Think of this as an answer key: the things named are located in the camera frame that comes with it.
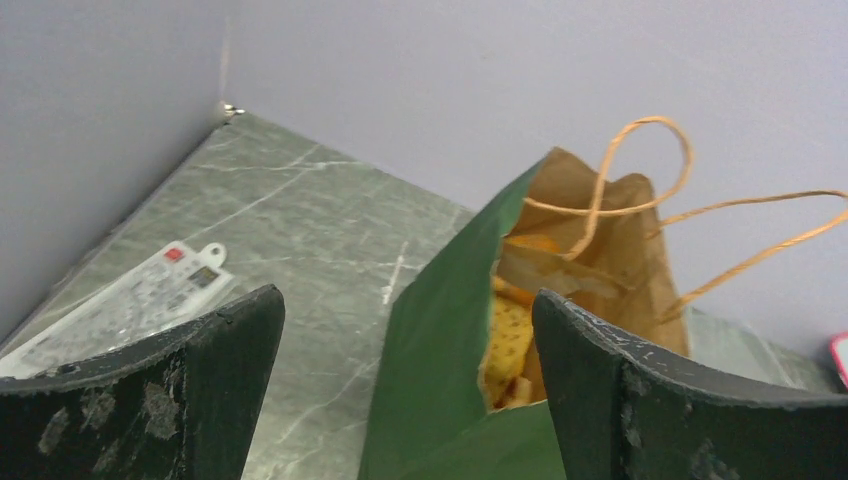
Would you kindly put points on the clear packaged tool card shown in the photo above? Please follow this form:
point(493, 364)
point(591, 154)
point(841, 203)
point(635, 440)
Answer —
point(171, 287)

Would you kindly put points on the green paper bag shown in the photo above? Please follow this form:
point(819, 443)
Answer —
point(561, 226)

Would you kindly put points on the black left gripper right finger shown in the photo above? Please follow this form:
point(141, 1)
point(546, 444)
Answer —
point(626, 408)

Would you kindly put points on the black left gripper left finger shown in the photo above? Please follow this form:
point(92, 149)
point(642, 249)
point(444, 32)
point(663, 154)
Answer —
point(181, 404)

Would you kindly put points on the red framed whiteboard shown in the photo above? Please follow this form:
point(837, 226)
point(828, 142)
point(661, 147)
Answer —
point(838, 349)

